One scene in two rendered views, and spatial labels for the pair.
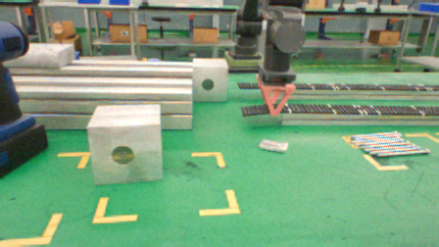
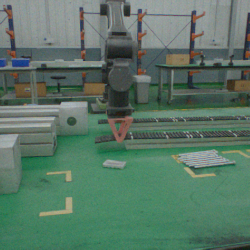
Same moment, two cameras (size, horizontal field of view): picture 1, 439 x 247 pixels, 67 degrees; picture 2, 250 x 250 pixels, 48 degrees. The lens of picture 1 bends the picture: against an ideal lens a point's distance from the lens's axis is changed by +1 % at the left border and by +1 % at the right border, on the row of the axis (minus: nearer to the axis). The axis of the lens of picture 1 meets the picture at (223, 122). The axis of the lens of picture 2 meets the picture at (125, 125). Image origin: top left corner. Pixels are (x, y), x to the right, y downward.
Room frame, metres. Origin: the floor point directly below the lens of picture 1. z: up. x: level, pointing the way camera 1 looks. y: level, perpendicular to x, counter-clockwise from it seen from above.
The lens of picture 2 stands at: (-0.06, -0.10, 1.04)
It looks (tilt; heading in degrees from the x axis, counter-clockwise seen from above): 15 degrees down; 358
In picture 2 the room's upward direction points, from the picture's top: straight up
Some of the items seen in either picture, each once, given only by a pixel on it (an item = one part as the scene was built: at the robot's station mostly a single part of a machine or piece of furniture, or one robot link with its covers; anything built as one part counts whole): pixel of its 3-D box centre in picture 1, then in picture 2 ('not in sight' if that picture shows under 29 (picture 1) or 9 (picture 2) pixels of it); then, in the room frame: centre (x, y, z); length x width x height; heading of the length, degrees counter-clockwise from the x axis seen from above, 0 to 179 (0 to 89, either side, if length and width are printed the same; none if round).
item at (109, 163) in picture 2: (273, 146); (114, 164); (0.57, -0.10, 0.78); 0.05 x 0.03 x 0.01; 71
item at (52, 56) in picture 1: (35, 60); not in sight; (0.84, 0.49, 0.87); 0.16 x 0.11 x 0.07; 95
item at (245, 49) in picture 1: (245, 46); (111, 93); (1.35, -0.08, 0.84); 0.12 x 0.09 x 0.08; 108
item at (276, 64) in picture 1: (276, 60); (118, 98); (0.71, -0.11, 0.92); 0.10 x 0.07 x 0.07; 5
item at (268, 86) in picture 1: (274, 93); (119, 124); (0.70, -0.11, 0.85); 0.07 x 0.07 x 0.09; 5
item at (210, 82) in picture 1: (209, 78); (74, 116); (0.90, 0.04, 0.83); 0.12 x 0.09 x 0.10; 5
